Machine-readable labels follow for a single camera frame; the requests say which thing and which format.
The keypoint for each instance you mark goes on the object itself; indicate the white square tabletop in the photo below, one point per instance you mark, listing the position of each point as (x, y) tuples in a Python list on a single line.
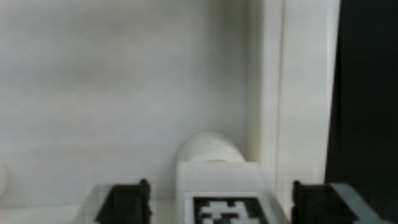
[(128, 72)]

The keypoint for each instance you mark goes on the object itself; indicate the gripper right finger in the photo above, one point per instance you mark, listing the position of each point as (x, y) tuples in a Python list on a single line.
[(328, 204)]

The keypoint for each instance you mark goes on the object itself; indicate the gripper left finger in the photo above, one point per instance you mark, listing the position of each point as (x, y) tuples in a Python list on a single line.
[(124, 209)]

